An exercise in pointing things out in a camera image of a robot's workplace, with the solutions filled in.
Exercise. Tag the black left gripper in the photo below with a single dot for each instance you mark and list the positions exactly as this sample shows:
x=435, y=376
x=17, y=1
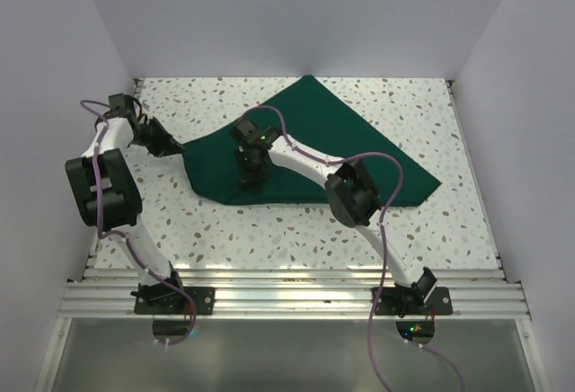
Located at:
x=166, y=142

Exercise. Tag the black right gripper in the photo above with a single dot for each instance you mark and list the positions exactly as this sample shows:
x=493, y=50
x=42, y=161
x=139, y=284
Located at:
x=249, y=179

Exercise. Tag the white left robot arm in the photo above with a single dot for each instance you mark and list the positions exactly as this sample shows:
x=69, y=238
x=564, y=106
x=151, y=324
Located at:
x=108, y=199

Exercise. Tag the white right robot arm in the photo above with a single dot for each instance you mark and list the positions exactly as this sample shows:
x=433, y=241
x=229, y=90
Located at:
x=351, y=192

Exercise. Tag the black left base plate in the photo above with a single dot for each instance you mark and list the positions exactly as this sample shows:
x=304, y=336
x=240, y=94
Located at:
x=159, y=300

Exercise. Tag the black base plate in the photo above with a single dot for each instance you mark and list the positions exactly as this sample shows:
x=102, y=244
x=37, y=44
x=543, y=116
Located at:
x=159, y=300
x=392, y=302

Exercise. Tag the aluminium rail frame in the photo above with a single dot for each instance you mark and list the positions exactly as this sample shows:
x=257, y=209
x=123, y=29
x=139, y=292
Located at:
x=297, y=261

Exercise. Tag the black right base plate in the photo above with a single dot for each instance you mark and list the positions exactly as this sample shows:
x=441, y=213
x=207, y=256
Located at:
x=392, y=302

